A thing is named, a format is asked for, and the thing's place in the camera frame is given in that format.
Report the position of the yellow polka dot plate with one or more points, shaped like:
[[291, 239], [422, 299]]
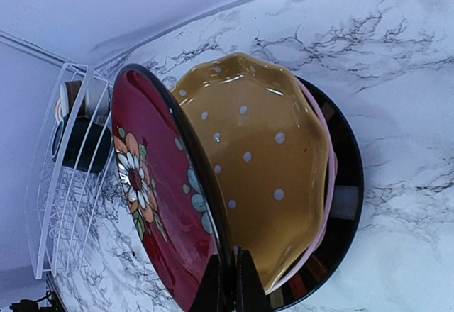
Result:
[[269, 152]]

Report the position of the dark green mug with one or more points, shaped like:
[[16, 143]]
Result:
[[95, 148]]

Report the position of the white wire dish rack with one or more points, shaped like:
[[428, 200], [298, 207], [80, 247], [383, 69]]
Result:
[[60, 202]]

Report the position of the white red patterned bowl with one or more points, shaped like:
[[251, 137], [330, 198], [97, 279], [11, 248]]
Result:
[[62, 108]]

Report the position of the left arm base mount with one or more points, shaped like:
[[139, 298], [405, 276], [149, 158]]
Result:
[[48, 303]]

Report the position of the pink bear plate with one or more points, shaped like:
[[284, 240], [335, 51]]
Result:
[[331, 173]]

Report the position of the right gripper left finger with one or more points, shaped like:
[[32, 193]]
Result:
[[209, 295]]

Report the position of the dark red floral plate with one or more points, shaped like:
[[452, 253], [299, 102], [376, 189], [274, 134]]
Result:
[[170, 186]]

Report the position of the black rimmed cream plate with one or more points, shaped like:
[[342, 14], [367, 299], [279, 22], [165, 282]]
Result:
[[344, 215]]

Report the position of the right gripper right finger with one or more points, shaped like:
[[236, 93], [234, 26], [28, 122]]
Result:
[[249, 293]]

